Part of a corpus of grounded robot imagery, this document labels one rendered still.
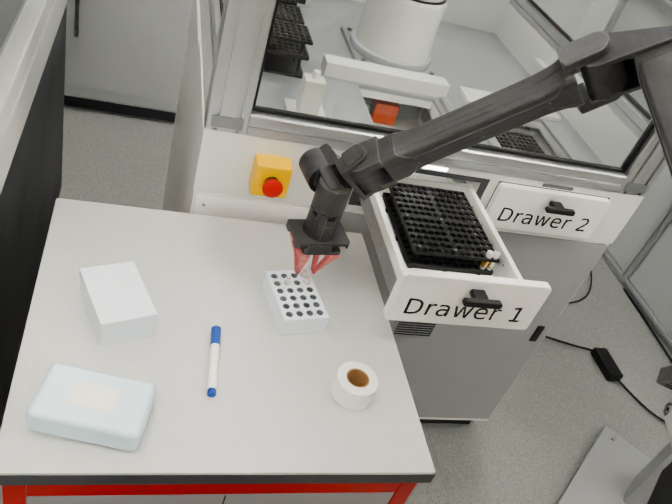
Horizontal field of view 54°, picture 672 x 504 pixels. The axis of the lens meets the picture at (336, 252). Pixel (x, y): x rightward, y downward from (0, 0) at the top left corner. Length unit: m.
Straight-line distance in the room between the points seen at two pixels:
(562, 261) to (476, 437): 0.73
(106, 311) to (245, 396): 0.25
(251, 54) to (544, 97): 0.51
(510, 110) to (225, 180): 0.59
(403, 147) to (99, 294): 0.53
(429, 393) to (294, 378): 0.93
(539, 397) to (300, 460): 1.57
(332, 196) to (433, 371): 0.93
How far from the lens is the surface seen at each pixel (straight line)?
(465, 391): 2.02
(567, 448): 2.39
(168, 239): 1.29
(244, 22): 1.19
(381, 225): 1.27
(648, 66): 1.01
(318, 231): 1.12
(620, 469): 2.40
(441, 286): 1.14
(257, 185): 1.30
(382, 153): 1.07
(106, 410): 0.96
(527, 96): 1.03
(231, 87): 1.24
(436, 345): 1.82
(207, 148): 1.30
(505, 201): 1.51
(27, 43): 1.46
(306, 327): 1.16
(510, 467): 2.22
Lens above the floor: 1.58
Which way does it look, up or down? 37 degrees down
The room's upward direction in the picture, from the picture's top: 20 degrees clockwise
